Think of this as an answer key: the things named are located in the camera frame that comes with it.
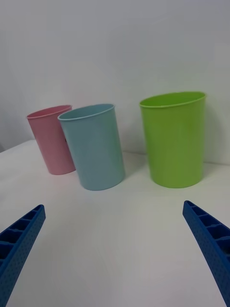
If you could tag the green plastic bin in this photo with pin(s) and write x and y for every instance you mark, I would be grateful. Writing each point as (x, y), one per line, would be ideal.
(176, 141)

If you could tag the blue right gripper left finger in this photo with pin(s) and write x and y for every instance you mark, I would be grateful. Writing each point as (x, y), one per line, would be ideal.
(16, 249)

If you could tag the pink plastic bin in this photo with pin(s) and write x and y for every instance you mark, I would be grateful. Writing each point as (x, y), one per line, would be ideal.
(51, 144)

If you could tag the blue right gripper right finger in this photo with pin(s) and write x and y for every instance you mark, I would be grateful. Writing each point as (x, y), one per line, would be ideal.
(210, 242)

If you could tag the pale blue plastic bin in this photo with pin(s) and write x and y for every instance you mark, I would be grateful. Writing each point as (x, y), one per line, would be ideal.
(95, 148)

